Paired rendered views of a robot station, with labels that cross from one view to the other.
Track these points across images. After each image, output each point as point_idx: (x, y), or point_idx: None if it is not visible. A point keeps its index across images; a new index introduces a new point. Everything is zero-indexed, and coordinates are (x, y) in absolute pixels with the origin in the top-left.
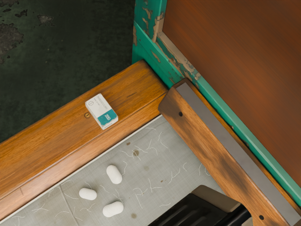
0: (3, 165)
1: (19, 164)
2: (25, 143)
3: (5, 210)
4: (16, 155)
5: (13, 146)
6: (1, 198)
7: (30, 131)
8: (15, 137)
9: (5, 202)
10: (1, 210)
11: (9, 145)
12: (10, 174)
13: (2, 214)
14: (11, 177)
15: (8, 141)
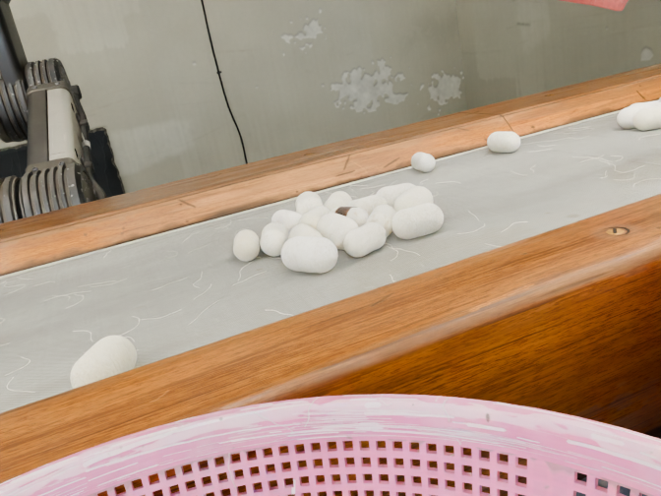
0: (636, 73)
1: (660, 69)
2: (657, 66)
3: (660, 91)
4: (650, 69)
5: (641, 69)
6: (652, 77)
7: (657, 64)
8: (639, 68)
9: (659, 81)
10: (655, 89)
11: (634, 70)
12: (651, 72)
13: (657, 93)
14: (656, 72)
15: (630, 70)
